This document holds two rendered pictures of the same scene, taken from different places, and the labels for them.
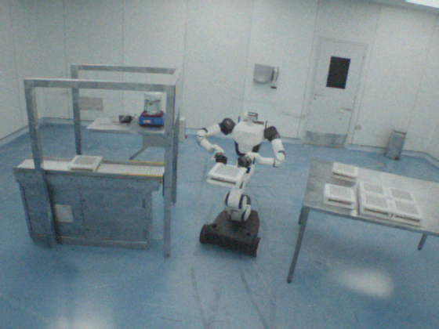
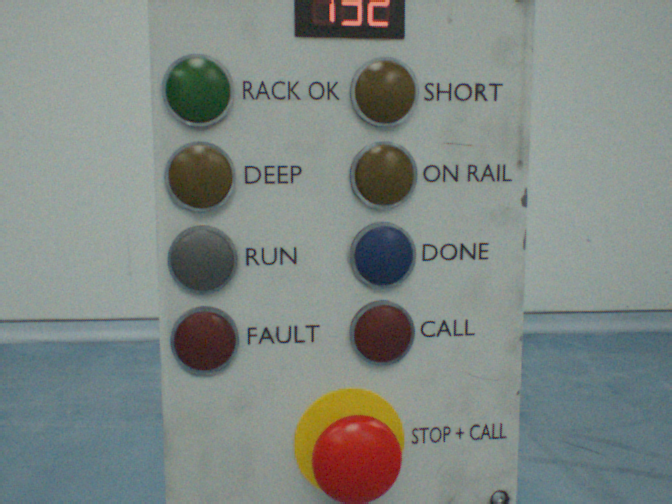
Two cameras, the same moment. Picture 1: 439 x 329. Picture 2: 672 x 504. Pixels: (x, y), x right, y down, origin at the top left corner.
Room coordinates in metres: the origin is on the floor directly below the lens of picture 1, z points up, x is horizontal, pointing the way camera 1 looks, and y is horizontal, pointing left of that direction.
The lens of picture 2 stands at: (3.38, 0.12, 0.99)
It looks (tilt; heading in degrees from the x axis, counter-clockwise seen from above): 9 degrees down; 87
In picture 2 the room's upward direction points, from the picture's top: straight up
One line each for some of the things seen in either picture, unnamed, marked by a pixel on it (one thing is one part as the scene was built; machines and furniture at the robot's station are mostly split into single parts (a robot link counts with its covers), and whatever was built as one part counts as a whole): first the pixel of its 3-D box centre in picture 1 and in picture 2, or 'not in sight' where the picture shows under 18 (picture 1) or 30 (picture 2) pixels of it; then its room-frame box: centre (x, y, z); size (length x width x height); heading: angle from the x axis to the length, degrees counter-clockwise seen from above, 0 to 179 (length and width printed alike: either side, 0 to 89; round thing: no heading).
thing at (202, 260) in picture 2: not in sight; (202, 260); (3.34, 0.44, 0.94); 0.03 x 0.01 x 0.03; 6
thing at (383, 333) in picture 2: not in sight; (383, 334); (3.42, 0.45, 0.90); 0.03 x 0.01 x 0.03; 6
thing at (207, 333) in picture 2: not in sight; (204, 341); (3.34, 0.44, 0.90); 0.03 x 0.01 x 0.03; 6
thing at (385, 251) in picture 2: not in sight; (383, 255); (3.42, 0.45, 0.94); 0.03 x 0.01 x 0.03; 6
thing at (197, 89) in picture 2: not in sight; (198, 90); (3.34, 0.44, 1.01); 0.03 x 0.01 x 0.03; 6
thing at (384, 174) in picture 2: not in sight; (384, 175); (3.42, 0.45, 0.98); 0.03 x 0.01 x 0.03; 6
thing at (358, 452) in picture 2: not in sight; (351, 447); (3.40, 0.45, 0.85); 0.04 x 0.04 x 0.04; 6
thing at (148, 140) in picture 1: (155, 134); not in sight; (2.65, 0.61, 1.11); 0.22 x 0.11 x 0.20; 96
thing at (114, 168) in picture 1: (89, 171); not in sight; (2.47, 1.17, 0.77); 1.35 x 0.25 x 0.05; 96
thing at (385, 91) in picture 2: not in sight; (385, 92); (3.42, 0.45, 1.01); 0.03 x 0.01 x 0.03; 6
